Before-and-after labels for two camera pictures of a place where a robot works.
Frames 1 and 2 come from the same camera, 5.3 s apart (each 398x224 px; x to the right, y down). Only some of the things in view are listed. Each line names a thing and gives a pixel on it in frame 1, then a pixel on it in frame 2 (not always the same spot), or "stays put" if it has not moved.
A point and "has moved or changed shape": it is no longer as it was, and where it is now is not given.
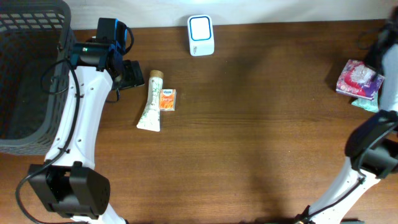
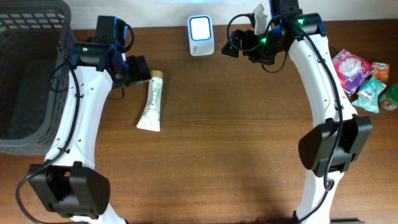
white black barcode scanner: (201, 40) stays put
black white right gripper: (367, 63) to (247, 37)
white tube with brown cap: (150, 119) stays put
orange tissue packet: (167, 99) has moved or changed shape
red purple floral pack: (359, 79) has moved or changed shape
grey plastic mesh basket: (37, 50) stays put
